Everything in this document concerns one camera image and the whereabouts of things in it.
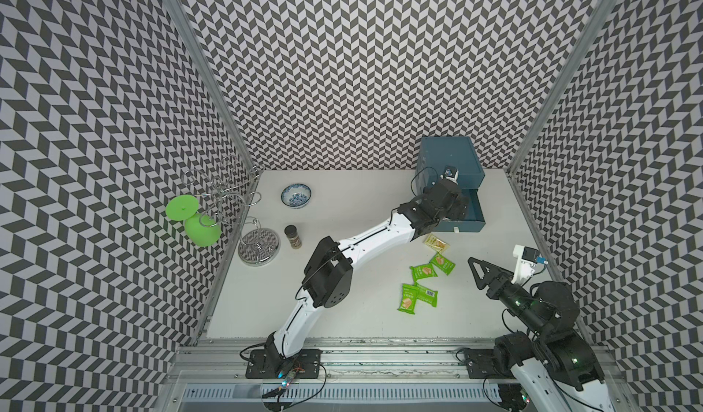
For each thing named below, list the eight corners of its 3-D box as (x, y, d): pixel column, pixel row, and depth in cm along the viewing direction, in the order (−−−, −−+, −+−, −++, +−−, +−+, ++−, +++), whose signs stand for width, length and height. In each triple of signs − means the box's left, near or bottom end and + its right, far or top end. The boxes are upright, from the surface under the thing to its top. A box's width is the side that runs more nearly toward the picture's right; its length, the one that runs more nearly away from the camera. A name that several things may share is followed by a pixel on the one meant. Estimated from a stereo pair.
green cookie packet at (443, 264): (429, 262, 94) (430, 259, 93) (435, 254, 96) (437, 251, 95) (448, 276, 91) (450, 273, 89) (454, 267, 93) (456, 264, 91)
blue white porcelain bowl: (279, 211, 105) (277, 206, 102) (285, 189, 113) (283, 183, 110) (308, 211, 105) (307, 206, 102) (312, 189, 113) (311, 183, 110)
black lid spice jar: (289, 249, 97) (283, 233, 89) (291, 239, 99) (285, 223, 91) (300, 249, 97) (295, 233, 89) (302, 239, 99) (297, 223, 91)
